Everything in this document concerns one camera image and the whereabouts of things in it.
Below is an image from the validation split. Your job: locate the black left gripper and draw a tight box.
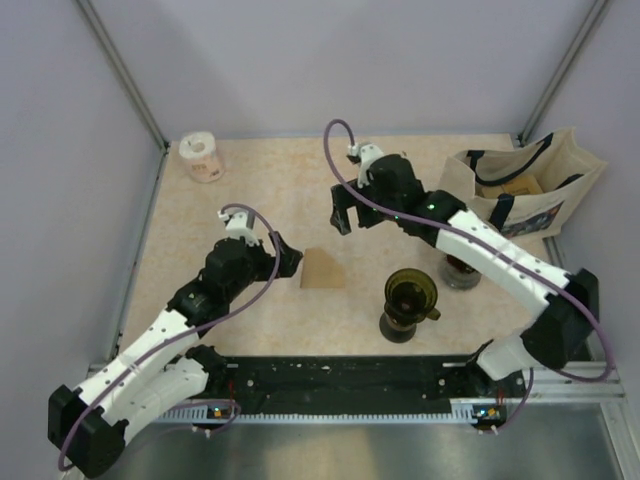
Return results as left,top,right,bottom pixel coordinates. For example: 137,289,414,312
226,231,302,300

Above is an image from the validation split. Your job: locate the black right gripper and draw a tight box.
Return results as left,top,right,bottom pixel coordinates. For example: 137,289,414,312
331,176,403,236

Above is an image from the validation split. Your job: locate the brown paper coffee filter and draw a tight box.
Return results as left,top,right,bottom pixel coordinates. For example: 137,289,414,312
300,247,346,289

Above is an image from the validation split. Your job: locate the dark green coffee dripper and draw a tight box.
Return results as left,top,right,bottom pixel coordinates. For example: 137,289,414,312
384,268,441,327

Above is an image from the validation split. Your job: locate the amber plastic coffee dripper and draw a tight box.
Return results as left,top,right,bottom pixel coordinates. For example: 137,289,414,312
446,255,476,275

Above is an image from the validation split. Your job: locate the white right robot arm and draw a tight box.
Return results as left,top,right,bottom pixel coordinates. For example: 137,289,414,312
330,144,600,396

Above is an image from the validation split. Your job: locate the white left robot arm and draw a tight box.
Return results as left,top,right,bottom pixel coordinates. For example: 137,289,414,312
47,233,303,479

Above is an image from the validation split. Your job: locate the clear glass server pitcher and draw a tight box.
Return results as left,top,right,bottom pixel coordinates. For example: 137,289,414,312
439,259,482,291

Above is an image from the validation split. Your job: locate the wrapped toilet paper roll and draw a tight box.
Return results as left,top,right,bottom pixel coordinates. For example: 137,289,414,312
178,131,225,183

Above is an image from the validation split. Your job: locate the cream canvas tote bag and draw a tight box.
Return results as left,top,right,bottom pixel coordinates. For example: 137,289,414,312
438,128,607,238

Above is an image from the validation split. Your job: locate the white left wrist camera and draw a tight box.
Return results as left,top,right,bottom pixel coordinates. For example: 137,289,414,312
218,208,259,247

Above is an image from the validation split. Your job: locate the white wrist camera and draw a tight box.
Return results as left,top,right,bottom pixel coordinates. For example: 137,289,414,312
347,142,385,188
218,208,259,247

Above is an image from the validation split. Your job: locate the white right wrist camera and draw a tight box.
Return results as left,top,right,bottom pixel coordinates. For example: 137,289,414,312
347,142,385,188

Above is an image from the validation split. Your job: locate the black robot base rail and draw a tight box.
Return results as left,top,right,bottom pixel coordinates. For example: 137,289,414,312
196,347,525,416

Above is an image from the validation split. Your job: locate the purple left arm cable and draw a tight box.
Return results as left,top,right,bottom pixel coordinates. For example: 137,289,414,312
55,202,281,471

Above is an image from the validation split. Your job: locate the right aluminium frame post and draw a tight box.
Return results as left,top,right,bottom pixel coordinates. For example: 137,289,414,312
512,0,614,147

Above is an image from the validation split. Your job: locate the aluminium frame post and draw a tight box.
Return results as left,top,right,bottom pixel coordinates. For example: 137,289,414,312
512,0,614,147
72,0,169,151

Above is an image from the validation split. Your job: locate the left aluminium frame post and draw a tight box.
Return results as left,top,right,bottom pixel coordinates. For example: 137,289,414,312
72,0,169,151

